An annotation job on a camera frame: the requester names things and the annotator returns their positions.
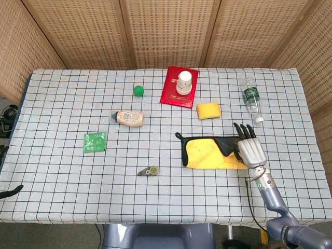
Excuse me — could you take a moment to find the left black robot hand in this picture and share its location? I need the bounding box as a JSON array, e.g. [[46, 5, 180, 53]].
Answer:
[[0, 184, 24, 200]]

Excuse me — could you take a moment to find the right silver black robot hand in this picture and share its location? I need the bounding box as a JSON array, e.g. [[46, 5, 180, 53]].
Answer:
[[233, 122, 268, 169]]

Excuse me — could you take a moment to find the dark grey yellow cloth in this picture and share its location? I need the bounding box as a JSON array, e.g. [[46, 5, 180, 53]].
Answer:
[[175, 132, 250, 170]]

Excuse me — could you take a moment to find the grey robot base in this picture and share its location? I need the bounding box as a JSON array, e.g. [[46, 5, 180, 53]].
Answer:
[[103, 223, 216, 249]]

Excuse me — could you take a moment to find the clear bottle with green label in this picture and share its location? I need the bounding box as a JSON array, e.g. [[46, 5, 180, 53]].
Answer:
[[242, 77, 265, 124]]

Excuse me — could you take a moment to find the checkered tablecloth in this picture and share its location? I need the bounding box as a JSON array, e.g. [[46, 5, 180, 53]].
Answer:
[[0, 67, 332, 231]]

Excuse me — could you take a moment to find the yellow sponge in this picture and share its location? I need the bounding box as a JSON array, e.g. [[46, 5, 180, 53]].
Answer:
[[196, 102, 223, 121]]

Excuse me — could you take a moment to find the black equipment on floor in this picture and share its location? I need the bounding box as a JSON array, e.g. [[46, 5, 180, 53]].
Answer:
[[0, 103, 19, 139]]

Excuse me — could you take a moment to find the white paper cup stack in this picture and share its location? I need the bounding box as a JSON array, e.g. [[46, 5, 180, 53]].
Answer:
[[176, 71, 192, 96]]

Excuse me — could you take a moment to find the green tea packet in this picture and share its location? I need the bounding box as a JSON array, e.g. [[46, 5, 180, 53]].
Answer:
[[82, 131, 107, 154]]

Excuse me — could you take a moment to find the red booklet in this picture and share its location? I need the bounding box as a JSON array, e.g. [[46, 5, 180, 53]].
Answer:
[[160, 65, 200, 109]]

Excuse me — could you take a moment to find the correction tape dispenser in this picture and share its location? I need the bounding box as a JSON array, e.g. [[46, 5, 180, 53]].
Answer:
[[137, 165, 160, 177]]

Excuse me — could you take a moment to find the beige squeeze bottle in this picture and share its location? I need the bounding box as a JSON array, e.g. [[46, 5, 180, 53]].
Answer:
[[108, 109, 145, 128]]

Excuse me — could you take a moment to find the woven wooden folding screen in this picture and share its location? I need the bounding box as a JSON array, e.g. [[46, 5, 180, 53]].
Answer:
[[0, 0, 332, 187]]

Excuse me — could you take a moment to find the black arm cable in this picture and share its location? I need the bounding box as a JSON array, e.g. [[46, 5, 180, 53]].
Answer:
[[244, 177, 268, 234]]

